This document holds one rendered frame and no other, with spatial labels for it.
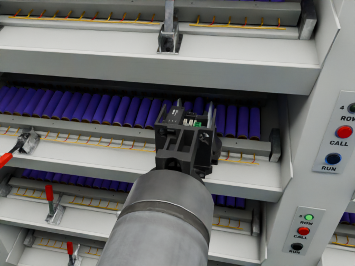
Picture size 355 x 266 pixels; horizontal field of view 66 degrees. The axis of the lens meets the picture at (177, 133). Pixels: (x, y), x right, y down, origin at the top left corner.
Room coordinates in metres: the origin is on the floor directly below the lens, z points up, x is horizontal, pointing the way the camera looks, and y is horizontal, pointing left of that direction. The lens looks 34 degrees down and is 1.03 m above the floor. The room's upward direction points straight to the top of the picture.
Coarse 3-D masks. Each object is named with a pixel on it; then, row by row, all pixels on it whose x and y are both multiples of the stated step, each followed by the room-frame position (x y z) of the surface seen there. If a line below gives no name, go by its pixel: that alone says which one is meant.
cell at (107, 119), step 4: (116, 96) 0.48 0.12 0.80; (112, 100) 0.47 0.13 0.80; (116, 100) 0.47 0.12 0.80; (120, 100) 0.48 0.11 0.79; (112, 104) 0.46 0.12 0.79; (116, 104) 0.46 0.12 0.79; (108, 108) 0.45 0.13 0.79; (112, 108) 0.45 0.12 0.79; (116, 108) 0.46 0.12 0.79; (108, 112) 0.44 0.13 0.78; (112, 112) 0.44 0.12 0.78; (116, 112) 0.45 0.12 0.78; (104, 116) 0.44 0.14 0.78; (108, 116) 0.43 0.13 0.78; (112, 116) 0.44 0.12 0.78; (104, 120) 0.42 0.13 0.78; (108, 120) 0.42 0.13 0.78; (112, 120) 0.43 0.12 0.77
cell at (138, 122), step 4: (144, 100) 0.46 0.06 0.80; (148, 100) 0.47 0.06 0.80; (144, 104) 0.45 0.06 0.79; (148, 104) 0.46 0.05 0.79; (140, 108) 0.45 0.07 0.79; (144, 108) 0.45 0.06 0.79; (148, 108) 0.45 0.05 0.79; (140, 112) 0.44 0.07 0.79; (144, 112) 0.44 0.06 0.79; (140, 116) 0.43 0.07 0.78; (144, 116) 0.43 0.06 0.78; (136, 120) 0.42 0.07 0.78; (140, 120) 0.42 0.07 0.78; (144, 120) 0.42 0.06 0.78; (136, 124) 0.41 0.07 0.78; (140, 124) 0.41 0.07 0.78; (144, 124) 0.42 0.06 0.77
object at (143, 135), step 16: (16, 128) 0.43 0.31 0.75; (48, 128) 0.41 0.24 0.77; (64, 128) 0.41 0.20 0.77; (80, 128) 0.41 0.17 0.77; (96, 128) 0.40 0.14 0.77; (112, 128) 0.40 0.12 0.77; (128, 128) 0.40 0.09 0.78; (144, 144) 0.38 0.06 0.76; (224, 144) 0.36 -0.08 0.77; (240, 144) 0.36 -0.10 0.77; (256, 144) 0.35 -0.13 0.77
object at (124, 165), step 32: (128, 96) 0.50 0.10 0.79; (288, 128) 0.35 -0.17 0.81; (32, 160) 0.37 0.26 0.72; (64, 160) 0.37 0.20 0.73; (96, 160) 0.36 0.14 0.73; (128, 160) 0.36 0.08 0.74; (224, 160) 0.35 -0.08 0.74; (256, 160) 0.35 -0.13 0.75; (288, 160) 0.31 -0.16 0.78; (224, 192) 0.32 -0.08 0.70; (256, 192) 0.31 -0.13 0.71
